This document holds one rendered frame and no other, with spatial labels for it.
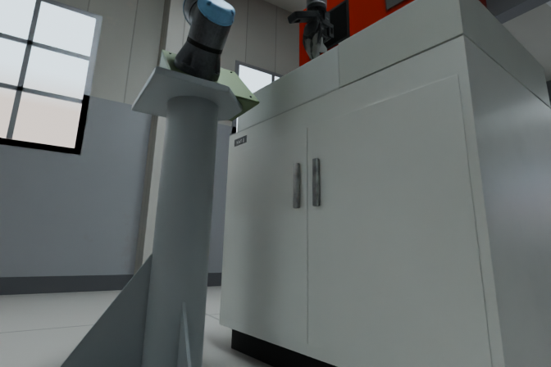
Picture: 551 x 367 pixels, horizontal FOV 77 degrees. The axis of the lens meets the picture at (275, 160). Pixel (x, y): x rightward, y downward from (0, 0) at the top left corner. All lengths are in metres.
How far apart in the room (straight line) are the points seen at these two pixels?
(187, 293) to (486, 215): 0.73
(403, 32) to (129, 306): 1.00
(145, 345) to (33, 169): 2.38
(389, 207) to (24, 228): 2.79
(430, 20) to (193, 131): 0.68
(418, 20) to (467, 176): 0.40
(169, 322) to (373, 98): 0.78
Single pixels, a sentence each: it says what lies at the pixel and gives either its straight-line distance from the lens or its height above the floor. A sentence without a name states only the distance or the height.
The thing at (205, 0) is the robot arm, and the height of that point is 1.06.
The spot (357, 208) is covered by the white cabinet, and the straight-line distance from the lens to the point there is 0.92.
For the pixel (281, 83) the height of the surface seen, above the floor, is 0.93.
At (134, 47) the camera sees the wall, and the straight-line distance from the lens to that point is 3.72.
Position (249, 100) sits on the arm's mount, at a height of 0.82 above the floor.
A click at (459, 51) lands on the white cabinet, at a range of 0.88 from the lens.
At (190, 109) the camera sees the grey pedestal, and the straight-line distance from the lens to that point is 1.08.
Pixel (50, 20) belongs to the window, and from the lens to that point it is 3.70.
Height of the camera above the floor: 0.36
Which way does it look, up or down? 14 degrees up
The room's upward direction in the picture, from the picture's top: 1 degrees clockwise
